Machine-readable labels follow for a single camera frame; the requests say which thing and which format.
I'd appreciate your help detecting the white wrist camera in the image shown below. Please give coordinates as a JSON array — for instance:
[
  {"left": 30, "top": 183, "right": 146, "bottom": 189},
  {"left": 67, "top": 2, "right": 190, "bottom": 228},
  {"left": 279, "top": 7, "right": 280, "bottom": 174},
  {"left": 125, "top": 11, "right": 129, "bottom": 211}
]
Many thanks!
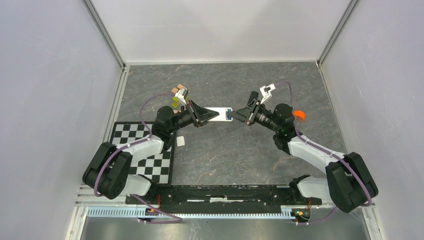
[
  {"left": 259, "top": 83, "right": 276, "bottom": 104},
  {"left": 175, "top": 87, "right": 189, "bottom": 106}
]

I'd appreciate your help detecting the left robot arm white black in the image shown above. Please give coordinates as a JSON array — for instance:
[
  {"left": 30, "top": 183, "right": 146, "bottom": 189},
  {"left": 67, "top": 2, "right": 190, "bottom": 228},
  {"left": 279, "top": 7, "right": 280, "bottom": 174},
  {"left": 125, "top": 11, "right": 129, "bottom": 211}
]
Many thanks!
[{"left": 82, "top": 100, "right": 222, "bottom": 204}]

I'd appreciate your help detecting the orange tape roll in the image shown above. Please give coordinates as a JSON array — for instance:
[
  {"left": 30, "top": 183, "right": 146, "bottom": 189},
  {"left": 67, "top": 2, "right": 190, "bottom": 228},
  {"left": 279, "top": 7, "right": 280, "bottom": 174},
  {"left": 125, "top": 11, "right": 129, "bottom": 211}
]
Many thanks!
[{"left": 293, "top": 110, "right": 306, "bottom": 122}]

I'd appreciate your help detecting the white battery cover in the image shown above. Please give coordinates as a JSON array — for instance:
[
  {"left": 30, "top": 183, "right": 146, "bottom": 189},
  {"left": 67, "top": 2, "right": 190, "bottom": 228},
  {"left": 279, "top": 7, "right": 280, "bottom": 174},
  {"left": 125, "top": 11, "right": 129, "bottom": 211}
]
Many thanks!
[{"left": 176, "top": 136, "right": 185, "bottom": 147}]

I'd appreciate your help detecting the black remote control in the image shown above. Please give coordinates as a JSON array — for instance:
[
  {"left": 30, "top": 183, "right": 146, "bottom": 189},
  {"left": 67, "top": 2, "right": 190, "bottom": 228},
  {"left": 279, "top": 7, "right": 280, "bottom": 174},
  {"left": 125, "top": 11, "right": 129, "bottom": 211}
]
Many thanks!
[{"left": 247, "top": 91, "right": 259, "bottom": 105}]

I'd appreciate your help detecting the black white checkerboard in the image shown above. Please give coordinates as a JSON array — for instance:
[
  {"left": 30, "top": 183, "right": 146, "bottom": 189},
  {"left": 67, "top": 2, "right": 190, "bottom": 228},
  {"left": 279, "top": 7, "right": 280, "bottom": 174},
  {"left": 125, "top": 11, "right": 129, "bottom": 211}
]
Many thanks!
[{"left": 109, "top": 121, "right": 175, "bottom": 185}]

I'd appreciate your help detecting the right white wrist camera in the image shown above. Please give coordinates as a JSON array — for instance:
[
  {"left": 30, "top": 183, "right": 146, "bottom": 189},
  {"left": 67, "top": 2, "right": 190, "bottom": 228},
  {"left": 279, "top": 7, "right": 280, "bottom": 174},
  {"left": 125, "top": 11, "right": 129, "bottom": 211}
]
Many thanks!
[{"left": 259, "top": 83, "right": 276, "bottom": 104}]

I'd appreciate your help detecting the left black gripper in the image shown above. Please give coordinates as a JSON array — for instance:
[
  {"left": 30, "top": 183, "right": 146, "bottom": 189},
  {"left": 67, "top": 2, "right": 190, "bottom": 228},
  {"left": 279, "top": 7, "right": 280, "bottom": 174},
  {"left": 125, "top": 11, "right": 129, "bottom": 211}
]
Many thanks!
[{"left": 168, "top": 99, "right": 220, "bottom": 134}]

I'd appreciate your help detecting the white remote control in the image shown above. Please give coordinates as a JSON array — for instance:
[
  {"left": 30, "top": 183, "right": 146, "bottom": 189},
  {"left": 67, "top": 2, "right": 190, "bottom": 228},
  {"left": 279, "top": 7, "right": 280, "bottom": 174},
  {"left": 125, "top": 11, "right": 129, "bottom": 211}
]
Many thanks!
[{"left": 206, "top": 107, "right": 233, "bottom": 122}]

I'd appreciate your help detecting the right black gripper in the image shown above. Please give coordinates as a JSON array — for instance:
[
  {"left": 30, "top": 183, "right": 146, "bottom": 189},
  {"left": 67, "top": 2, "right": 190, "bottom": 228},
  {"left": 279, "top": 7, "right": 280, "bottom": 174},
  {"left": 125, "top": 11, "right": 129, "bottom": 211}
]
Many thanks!
[{"left": 228, "top": 99, "right": 281, "bottom": 133}]

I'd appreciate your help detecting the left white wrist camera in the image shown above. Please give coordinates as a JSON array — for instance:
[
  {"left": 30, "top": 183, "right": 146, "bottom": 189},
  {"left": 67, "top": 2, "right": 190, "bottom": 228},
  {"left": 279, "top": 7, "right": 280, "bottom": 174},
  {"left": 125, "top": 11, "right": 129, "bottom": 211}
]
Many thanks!
[{"left": 175, "top": 87, "right": 189, "bottom": 106}]

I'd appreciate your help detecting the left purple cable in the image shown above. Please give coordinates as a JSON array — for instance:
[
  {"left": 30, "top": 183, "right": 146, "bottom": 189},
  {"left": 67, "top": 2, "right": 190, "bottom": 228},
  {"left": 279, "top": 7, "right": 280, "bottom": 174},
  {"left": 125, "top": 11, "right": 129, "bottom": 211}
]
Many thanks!
[{"left": 93, "top": 94, "right": 176, "bottom": 198}]

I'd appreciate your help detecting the blue battery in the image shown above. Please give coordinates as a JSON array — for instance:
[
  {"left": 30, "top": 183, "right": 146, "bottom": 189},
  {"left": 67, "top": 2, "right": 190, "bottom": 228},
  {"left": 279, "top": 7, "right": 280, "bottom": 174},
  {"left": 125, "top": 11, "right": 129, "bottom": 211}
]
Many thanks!
[{"left": 225, "top": 108, "right": 232, "bottom": 121}]

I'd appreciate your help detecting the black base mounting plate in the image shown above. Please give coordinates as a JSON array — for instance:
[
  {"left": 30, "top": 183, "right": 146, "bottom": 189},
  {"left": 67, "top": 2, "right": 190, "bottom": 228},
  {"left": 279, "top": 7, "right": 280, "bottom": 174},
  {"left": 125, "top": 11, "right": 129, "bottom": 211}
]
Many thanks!
[{"left": 142, "top": 184, "right": 323, "bottom": 214}]

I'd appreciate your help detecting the aluminium slotted cable duct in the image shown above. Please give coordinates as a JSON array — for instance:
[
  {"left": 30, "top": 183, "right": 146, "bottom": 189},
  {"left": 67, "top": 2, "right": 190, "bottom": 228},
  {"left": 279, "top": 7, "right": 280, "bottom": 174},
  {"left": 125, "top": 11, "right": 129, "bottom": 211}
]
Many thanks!
[{"left": 86, "top": 206, "right": 299, "bottom": 220}]

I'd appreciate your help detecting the tan wooden block pair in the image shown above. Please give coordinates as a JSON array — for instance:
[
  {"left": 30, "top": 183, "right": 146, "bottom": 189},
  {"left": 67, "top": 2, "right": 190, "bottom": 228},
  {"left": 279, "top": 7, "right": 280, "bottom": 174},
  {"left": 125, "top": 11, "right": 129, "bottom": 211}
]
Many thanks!
[{"left": 171, "top": 84, "right": 186, "bottom": 95}]

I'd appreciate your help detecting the green yellow block stack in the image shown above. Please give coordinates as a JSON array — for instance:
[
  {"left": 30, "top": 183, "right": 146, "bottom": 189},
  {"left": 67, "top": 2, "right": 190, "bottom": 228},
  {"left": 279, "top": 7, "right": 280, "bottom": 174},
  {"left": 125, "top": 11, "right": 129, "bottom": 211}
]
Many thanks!
[{"left": 171, "top": 96, "right": 180, "bottom": 108}]

